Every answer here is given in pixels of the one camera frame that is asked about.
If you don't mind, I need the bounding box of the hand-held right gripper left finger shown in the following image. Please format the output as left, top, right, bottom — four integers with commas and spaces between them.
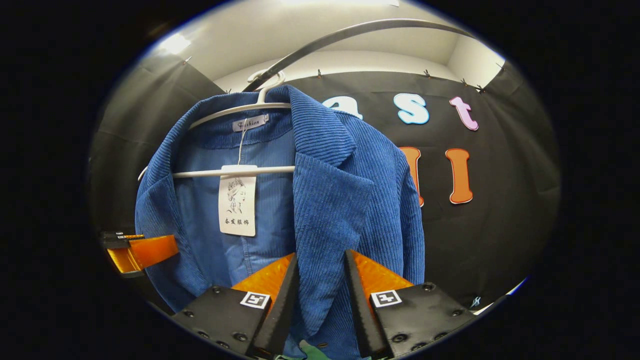
171, 252, 301, 360

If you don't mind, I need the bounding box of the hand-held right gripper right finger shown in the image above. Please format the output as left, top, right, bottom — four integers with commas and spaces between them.
344, 249, 478, 360

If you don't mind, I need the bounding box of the blue corduroy jacket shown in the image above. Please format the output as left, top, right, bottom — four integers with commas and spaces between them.
134, 84, 427, 360

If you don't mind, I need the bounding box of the white plastic hanger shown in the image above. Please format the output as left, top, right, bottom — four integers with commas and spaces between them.
137, 70, 297, 182

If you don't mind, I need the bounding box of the black clothes rack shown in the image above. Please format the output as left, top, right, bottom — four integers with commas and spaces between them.
241, 18, 476, 93

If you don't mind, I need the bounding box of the white paper garment tag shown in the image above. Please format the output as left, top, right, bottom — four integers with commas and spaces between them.
218, 165, 258, 237

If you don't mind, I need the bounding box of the black backdrop cloth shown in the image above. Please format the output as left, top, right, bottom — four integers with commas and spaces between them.
89, 52, 562, 311

